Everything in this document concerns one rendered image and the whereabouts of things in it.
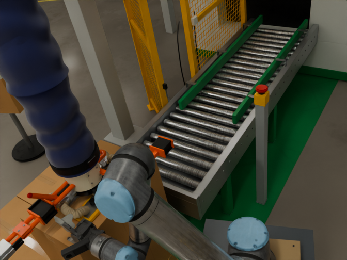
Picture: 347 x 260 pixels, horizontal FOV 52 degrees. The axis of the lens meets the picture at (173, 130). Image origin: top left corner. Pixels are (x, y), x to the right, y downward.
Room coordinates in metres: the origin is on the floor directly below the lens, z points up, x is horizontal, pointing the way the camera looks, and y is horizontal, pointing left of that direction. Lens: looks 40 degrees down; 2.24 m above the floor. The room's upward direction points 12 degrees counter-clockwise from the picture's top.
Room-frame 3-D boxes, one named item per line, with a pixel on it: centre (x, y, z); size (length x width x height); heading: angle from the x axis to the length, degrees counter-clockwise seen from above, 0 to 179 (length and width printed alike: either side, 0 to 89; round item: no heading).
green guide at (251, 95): (2.52, -0.99, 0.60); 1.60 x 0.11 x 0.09; 139
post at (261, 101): (1.65, -0.54, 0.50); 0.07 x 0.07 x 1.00; 49
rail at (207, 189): (2.21, -0.80, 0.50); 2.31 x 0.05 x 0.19; 139
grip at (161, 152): (1.29, 0.07, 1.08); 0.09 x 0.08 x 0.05; 49
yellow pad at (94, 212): (1.17, 0.39, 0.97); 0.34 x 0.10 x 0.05; 139
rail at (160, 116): (2.64, -0.31, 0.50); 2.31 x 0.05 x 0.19; 139
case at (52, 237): (1.25, 0.47, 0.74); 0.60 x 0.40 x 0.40; 140
